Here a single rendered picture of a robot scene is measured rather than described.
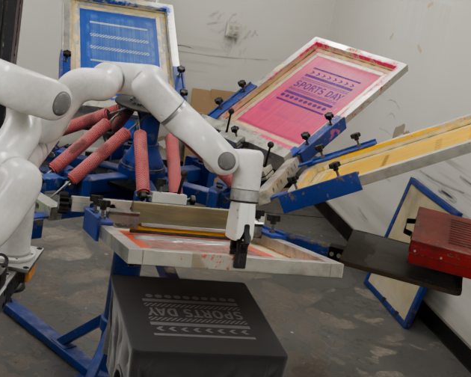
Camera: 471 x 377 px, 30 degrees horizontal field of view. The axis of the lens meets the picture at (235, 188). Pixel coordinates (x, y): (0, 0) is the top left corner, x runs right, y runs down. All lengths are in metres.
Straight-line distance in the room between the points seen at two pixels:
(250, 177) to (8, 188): 0.68
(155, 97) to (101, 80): 0.14
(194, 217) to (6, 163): 1.10
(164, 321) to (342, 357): 2.28
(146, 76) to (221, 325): 0.82
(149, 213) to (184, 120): 0.68
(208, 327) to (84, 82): 0.84
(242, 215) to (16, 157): 0.64
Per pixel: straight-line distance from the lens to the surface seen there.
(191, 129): 2.20
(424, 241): 3.27
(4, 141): 1.92
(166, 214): 2.84
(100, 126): 3.52
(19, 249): 2.38
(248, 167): 2.25
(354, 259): 3.37
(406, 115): 5.87
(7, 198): 1.84
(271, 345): 2.58
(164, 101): 2.21
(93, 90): 2.20
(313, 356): 4.71
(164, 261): 2.24
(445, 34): 5.59
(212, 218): 2.88
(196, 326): 2.60
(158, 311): 2.65
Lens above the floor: 2.10
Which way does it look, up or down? 17 degrees down
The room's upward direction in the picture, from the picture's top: 11 degrees clockwise
